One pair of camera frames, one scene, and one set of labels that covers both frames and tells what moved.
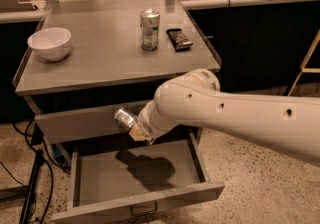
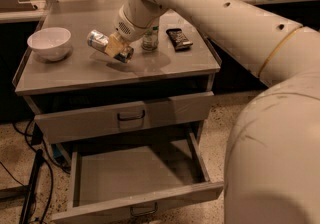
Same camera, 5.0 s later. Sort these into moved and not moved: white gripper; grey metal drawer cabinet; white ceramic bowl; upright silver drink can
Moved: white gripper
Not moved: upright silver drink can; grey metal drawer cabinet; white ceramic bowl
